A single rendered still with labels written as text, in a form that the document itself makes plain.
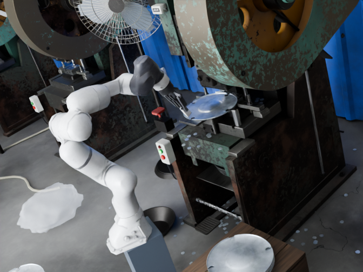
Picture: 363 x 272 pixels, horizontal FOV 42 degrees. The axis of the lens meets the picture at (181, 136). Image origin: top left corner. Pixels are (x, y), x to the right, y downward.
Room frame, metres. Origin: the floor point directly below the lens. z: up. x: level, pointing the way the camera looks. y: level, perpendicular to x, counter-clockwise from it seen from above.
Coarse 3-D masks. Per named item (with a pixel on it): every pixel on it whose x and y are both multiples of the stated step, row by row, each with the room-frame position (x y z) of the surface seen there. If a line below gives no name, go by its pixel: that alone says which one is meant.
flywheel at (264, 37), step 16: (240, 0) 1.89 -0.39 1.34; (256, 0) 1.92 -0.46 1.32; (272, 0) 1.85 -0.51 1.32; (288, 0) 1.85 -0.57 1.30; (304, 0) 2.12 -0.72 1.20; (256, 16) 1.93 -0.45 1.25; (272, 16) 1.98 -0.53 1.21; (288, 16) 2.04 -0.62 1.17; (304, 16) 2.09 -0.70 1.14; (256, 32) 1.92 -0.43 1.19; (272, 32) 1.97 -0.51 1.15; (288, 32) 2.03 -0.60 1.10; (272, 48) 1.96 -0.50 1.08
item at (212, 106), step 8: (208, 96) 2.37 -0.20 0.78; (216, 96) 2.33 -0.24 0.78; (224, 96) 2.30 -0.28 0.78; (232, 96) 2.27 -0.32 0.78; (192, 104) 2.33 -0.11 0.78; (200, 104) 2.29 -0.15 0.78; (208, 104) 2.25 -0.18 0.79; (216, 104) 2.22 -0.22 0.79; (224, 104) 2.20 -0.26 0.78; (232, 104) 2.17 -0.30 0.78; (192, 112) 2.23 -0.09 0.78; (200, 112) 2.20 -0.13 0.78; (208, 112) 2.17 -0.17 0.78; (216, 112) 2.14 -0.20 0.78; (224, 112) 2.11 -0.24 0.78
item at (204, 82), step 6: (198, 66) 2.28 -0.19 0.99; (198, 72) 2.27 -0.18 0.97; (204, 72) 2.23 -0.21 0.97; (198, 78) 2.26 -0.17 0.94; (204, 78) 2.24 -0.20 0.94; (210, 78) 2.20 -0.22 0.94; (204, 84) 2.25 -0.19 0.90; (210, 84) 2.21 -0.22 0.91; (216, 84) 2.21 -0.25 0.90; (222, 84) 2.20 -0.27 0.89
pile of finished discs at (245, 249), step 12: (228, 240) 1.67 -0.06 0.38; (240, 240) 1.64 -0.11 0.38; (252, 240) 1.62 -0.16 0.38; (264, 240) 1.60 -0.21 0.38; (216, 252) 1.62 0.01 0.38; (228, 252) 1.59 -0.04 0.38; (240, 252) 1.57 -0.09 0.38; (252, 252) 1.54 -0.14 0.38; (264, 252) 1.53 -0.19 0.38; (216, 264) 1.54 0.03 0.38; (228, 264) 1.52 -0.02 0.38; (240, 264) 1.49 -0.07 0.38; (252, 264) 1.48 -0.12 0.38; (264, 264) 1.46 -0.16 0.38
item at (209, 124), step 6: (180, 120) 2.18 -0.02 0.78; (186, 120) 2.16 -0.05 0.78; (192, 120) 2.14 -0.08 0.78; (198, 120) 2.12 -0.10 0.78; (204, 120) 2.11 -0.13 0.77; (210, 120) 2.17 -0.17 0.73; (216, 120) 2.18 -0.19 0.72; (204, 126) 2.22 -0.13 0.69; (210, 126) 2.18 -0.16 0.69; (216, 126) 2.17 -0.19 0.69; (210, 132) 2.20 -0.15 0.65; (216, 132) 2.17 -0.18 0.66
